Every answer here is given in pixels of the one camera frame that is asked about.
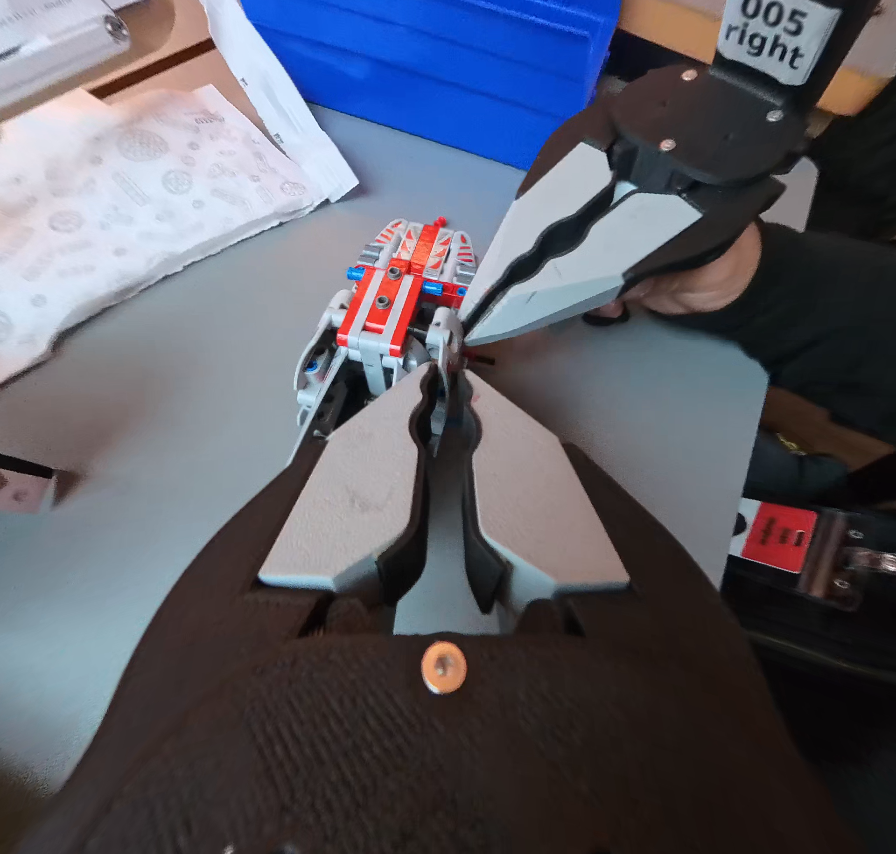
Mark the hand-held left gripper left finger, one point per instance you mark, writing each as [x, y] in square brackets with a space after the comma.
[342, 505]

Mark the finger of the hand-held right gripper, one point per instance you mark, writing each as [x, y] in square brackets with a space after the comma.
[546, 211]
[603, 266]

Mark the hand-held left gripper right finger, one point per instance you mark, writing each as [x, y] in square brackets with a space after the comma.
[546, 505]

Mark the red grey lego vehicle model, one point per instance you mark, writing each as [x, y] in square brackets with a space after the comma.
[382, 309]

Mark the person's right forearm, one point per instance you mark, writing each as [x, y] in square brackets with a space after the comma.
[805, 323]

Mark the person's right hand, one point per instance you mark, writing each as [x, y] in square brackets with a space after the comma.
[700, 281]

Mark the blue plastic bin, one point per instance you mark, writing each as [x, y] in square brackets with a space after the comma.
[433, 57]

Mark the white torn paper bag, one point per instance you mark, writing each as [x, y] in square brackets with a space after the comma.
[279, 127]

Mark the printed paper bag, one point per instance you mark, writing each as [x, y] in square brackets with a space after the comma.
[126, 225]

